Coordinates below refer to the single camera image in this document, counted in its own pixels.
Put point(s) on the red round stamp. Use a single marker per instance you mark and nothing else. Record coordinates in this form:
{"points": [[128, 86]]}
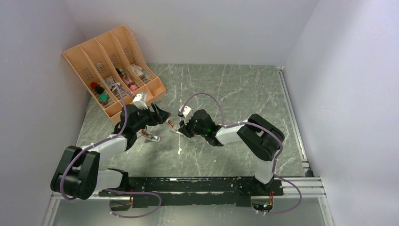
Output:
{"points": [[93, 85]]}

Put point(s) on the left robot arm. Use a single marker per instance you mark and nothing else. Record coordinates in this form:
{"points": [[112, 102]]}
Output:
{"points": [[78, 175]]}

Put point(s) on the green stamp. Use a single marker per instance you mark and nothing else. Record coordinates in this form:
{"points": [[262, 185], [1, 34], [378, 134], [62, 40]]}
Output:
{"points": [[103, 98]]}

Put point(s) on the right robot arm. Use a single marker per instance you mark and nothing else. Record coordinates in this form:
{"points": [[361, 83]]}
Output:
{"points": [[262, 138]]}

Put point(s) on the black round stamp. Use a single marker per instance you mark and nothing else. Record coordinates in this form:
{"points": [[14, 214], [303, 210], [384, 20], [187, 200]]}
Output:
{"points": [[99, 90]]}

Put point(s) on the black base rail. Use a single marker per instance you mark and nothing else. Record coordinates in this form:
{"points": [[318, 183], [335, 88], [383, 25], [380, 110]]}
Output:
{"points": [[150, 191]]}

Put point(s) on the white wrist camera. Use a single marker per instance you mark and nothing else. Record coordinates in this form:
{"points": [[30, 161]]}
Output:
{"points": [[140, 100], [185, 112]]}

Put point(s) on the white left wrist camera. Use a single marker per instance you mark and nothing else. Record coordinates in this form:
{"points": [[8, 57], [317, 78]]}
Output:
{"points": [[140, 100]]}

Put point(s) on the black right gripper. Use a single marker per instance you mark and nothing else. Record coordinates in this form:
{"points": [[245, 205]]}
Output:
{"points": [[184, 128]]}

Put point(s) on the peach plastic file organizer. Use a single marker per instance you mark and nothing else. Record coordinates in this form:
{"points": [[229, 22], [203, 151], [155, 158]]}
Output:
{"points": [[98, 58]]}

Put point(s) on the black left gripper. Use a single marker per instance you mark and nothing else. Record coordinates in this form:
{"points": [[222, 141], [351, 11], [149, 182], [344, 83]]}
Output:
{"points": [[162, 116]]}

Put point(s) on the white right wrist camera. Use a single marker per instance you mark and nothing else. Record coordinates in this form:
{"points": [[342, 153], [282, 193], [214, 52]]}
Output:
{"points": [[185, 112]]}

